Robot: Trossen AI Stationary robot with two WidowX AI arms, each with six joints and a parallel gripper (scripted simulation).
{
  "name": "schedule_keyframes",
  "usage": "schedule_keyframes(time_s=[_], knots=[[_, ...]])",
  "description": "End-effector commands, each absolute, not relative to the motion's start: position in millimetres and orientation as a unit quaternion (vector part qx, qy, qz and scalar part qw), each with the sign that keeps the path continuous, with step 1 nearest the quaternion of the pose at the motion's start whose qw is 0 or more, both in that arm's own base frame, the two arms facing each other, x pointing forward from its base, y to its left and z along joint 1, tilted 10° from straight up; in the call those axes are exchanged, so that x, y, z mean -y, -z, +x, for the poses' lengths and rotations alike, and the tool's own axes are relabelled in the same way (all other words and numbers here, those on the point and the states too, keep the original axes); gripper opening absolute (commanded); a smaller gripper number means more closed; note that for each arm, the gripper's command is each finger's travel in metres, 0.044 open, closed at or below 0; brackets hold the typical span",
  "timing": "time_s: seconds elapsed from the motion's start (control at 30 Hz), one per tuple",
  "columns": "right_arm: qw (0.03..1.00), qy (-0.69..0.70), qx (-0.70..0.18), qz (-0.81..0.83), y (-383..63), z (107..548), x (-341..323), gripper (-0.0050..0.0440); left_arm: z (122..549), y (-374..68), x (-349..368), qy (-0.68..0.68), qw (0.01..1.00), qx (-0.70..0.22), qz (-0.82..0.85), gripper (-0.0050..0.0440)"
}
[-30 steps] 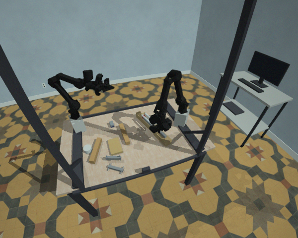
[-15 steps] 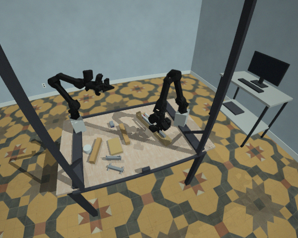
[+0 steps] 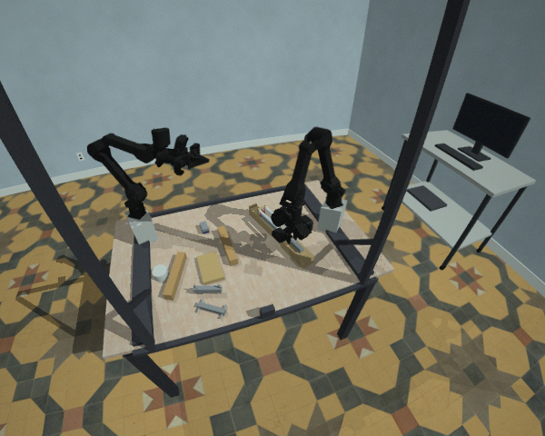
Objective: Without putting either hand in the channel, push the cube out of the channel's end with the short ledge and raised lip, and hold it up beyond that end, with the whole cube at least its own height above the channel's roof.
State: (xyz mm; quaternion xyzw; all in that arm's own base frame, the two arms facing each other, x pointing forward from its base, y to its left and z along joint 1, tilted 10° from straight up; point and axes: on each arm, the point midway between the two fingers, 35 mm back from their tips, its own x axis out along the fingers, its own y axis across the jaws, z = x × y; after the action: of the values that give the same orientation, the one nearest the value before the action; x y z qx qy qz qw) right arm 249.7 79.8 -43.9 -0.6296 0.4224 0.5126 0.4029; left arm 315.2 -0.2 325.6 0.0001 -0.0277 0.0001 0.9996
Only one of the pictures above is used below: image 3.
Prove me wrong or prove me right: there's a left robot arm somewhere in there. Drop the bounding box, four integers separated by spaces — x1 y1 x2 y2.
87 128 189 220

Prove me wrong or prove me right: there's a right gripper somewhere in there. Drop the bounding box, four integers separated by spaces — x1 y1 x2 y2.
272 215 313 244

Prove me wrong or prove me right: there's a grey cylinder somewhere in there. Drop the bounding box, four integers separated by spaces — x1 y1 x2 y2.
152 264 169 282

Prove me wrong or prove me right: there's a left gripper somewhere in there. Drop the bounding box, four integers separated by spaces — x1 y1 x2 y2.
167 143 210 175

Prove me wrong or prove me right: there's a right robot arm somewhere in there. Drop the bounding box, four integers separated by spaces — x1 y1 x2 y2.
271 127 345 240

